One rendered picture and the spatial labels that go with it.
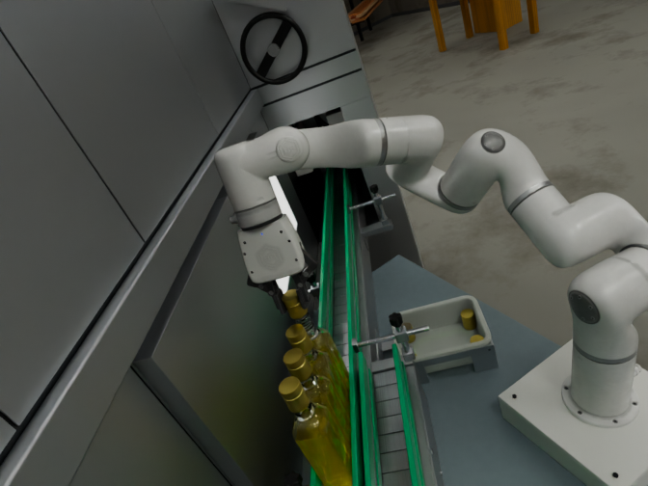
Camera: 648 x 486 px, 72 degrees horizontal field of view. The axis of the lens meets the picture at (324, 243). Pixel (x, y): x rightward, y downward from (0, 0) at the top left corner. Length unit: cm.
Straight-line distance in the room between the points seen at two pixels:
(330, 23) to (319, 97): 23
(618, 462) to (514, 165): 53
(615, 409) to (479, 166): 50
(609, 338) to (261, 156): 62
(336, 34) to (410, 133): 81
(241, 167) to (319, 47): 90
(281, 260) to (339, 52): 95
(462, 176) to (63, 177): 62
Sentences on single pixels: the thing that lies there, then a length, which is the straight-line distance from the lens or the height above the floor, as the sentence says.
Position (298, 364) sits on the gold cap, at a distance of 73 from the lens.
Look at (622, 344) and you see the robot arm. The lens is 86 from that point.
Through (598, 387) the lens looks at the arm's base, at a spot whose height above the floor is 90.
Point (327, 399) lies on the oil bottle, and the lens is 78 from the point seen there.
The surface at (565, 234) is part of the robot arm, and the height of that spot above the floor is 117.
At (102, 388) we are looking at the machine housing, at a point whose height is 136.
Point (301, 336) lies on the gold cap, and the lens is 77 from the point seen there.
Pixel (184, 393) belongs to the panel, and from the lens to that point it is 67.
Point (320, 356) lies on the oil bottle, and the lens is 82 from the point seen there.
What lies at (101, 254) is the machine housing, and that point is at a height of 144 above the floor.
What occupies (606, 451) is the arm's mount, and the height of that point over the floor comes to 81.
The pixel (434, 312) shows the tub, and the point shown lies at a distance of 122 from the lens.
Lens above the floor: 164
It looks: 30 degrees down
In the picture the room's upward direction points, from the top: 23 degrees counter-clockwise
